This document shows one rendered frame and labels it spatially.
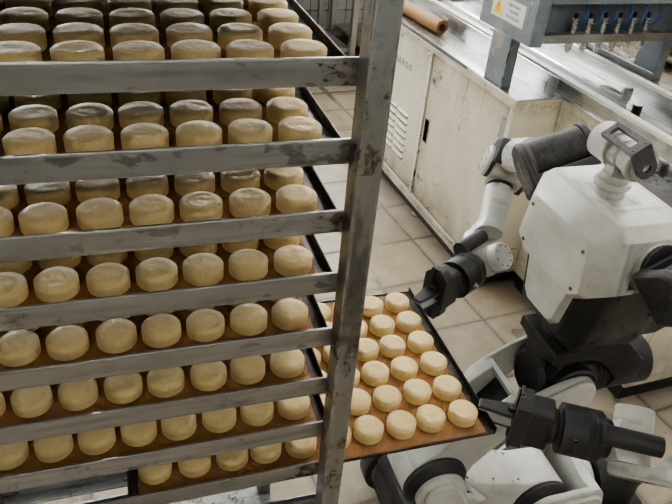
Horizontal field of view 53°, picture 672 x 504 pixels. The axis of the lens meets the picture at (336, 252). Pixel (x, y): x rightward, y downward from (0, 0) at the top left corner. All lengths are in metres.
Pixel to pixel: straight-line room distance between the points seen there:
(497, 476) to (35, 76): 1.32
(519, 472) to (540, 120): 1.30
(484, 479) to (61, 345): 1.05
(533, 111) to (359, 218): 1.78
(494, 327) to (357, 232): 1.95
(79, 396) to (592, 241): 0.82
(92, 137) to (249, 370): 0.40
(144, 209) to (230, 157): 0.13
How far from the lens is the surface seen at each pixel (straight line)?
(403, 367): 1.25
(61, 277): 0.85
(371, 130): 0.71
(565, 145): 1.43
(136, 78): 0.67
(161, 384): 0.95
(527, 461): 1.76
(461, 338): 2.59
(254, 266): 0.84
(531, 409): 1.19
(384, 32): 0.67
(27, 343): 0.91
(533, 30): 2.36
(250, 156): 0.72
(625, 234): 1.18
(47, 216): 0.79
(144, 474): 1.08
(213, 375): 0.95
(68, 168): 0.71
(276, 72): 0.69
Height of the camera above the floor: 1.64
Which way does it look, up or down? 34 degrees down
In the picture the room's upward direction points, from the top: 5 degrees clockwise
